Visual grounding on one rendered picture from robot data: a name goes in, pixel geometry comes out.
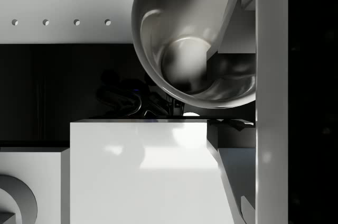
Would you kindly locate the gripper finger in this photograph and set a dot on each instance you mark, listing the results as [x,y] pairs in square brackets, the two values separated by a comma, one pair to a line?
[235,160]
[237,33]

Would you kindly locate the black mug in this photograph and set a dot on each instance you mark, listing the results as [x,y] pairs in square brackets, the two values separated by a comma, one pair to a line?
[169,23]

